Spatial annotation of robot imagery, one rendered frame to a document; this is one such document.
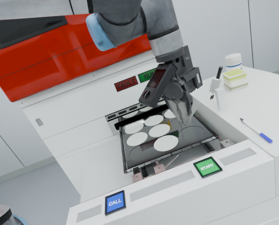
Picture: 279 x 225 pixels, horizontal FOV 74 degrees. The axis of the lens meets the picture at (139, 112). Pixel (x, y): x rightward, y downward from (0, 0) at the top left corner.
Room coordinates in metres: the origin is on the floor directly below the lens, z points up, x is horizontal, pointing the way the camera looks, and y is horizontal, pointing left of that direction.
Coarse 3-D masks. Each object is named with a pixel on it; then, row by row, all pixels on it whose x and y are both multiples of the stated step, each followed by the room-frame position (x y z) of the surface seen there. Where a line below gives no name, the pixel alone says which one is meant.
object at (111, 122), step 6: (162, 102) 0.93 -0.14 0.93; (144, 108) 0.93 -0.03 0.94; (150, 108) 0.93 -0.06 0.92; (126, 114) 0.94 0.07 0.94; (132, 114) 0.93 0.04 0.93; (138, 114) 0.93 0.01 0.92; (114, 120) 0.93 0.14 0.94; (120, 120) 0.93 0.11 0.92; (114, 126) 0.93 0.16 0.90; (114, 132) 0.93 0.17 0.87
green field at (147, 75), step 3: (153, 69) 0.94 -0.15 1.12; (147, 72) 0.94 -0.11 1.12; (150, 72) 0.94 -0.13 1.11; (153, 72) 0.94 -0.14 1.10; (141, 75) 0.94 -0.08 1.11; (144, 75) 0.94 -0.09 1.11; (147, 75) 0.94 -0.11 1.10; (150, 75) 0.94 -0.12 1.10; (141, 78) 0.94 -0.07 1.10; (144, 78) 0.94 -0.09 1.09; (147, 78) 0.94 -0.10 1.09; (150, 78) 0.94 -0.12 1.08; (141, 81) 0.94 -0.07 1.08
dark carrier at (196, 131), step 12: (144, 120) 0.87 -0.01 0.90; (168, 120) 0.78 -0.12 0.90; (192, 120) 0.71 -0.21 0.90; (144, 132) 0.76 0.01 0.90; (168, 132) 0.69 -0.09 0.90; (180, 132) 0.66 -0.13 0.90; (192, 132) 0.62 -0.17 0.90; (204, 132) 0.60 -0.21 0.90; (144, 144) 0.67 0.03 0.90; (180, 144) 0.58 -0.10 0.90; (132, 156) 0.62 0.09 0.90; (144, 156) 0.59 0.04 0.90; (156, 156) 0.56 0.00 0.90
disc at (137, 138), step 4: (140, 132) 0.77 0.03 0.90; (132, 136) 0.76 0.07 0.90; (136, 136) 0.75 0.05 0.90; (140, 136) 0.74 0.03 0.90; (144, 136) 0.73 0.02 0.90; (128, 140) 0.74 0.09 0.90; (132, 140) 0.73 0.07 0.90; (136, 140) 0.72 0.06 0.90; (140, 140) 0.71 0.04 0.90; (144, 140) 0.69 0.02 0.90; (128, 144) 0.71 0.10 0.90; (132, 144) 0.70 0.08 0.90; (136, 144) 0.69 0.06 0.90
